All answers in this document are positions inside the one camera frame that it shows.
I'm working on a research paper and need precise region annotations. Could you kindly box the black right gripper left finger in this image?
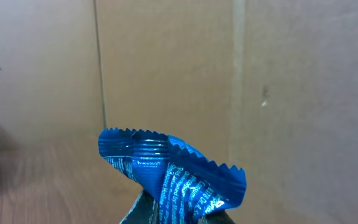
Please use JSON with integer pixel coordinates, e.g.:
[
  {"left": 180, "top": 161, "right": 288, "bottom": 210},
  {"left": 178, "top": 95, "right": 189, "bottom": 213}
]
[{"left": 119, "top": 190, "right": 159, "bottom": 224}]

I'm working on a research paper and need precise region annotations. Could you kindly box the blue cookie packet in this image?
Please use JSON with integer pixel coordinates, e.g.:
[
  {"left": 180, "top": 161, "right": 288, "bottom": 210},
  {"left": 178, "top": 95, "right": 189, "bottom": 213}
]
[{"left": 98, "top": 128, "right": 247, "bottom": 223}]

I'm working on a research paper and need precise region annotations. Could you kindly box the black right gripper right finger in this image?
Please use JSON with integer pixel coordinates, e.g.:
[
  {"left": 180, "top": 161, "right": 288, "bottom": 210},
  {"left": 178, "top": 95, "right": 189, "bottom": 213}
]
[{"left": 197, "top": 211, "right": 236, "bottom": 224}]

